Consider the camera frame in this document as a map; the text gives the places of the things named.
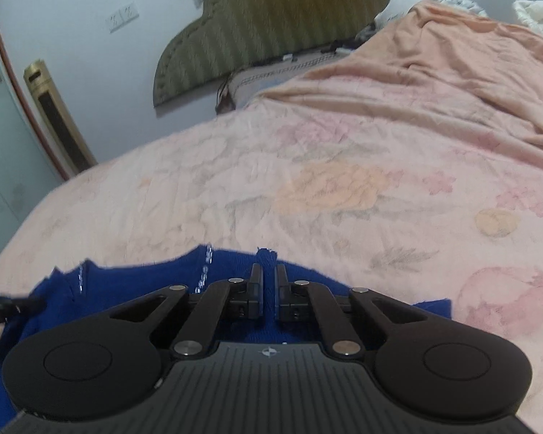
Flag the olive striped headboard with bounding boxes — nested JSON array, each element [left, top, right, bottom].
[[153, 0, 439, 108]]

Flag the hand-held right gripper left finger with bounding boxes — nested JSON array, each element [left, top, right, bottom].
[[104, 263, 265, 360]]

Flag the blue beaded sweater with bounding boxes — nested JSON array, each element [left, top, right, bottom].
[[0, 244, 453, 434]]

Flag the dark clothes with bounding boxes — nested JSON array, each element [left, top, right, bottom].
[[321, 27, 372, 55]]

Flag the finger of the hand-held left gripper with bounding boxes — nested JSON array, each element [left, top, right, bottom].
[[0, 292, 42, 326]]

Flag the pink floral bed sheet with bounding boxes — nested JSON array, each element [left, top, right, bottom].
[[0, 70, 543, 434]]

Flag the brown patterned pillow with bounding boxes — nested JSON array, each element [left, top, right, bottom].
[[216, 50, 340, 111]]

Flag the gold tower air conditioner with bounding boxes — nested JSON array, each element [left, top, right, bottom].
[[24, 59, 97, 173]]

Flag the peach blanket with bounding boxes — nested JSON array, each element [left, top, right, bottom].
[[258, 0, 543, 150]]

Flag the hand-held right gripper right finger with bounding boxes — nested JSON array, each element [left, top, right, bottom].
[[275, 263, 435, 358]]

